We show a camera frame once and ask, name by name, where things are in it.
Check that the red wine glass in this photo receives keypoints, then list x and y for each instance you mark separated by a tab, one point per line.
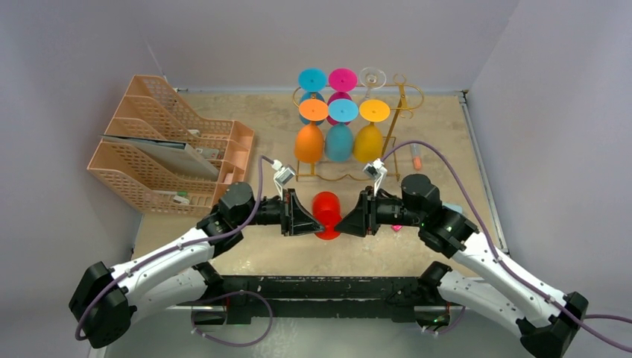
326	208

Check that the clear wine glass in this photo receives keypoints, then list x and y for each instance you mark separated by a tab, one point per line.
371	78

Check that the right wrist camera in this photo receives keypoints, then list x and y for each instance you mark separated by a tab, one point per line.
376	171

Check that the front blue wine glass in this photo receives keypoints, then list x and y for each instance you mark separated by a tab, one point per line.
339	139

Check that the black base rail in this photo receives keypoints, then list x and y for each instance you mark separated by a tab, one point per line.
398	299

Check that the grey folder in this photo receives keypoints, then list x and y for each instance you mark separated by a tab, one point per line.
178	157

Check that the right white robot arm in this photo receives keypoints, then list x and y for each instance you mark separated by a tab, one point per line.
541	316

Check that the orange wine glass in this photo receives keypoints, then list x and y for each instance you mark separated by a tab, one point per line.
309	142

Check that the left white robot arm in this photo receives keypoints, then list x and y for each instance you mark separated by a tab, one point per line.
108	300

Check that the light blue stapler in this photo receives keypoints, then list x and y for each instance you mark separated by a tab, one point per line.
453	207

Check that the magenta wine glass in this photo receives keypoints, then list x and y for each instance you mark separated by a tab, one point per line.
342	109

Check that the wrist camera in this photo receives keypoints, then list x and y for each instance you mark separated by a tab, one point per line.
376	171
283	174

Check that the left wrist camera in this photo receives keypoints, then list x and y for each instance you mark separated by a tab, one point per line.
283	174

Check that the gold wire glass rack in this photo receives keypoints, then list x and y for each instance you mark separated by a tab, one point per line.
402	98

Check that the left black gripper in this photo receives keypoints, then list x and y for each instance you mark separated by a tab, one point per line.
298	214

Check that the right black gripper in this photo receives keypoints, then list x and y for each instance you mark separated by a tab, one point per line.
370	214

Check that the yellow wine glass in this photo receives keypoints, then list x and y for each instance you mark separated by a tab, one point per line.
368	141

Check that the small orange-capped tube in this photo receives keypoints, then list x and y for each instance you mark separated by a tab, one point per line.
416	157

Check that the blue wine glass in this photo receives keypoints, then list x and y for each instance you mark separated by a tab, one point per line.
339	139
311	81

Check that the peach plastic file organizer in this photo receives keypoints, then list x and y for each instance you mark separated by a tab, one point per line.
151	108

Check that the back blue wine glass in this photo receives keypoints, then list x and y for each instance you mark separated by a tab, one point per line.
311	81

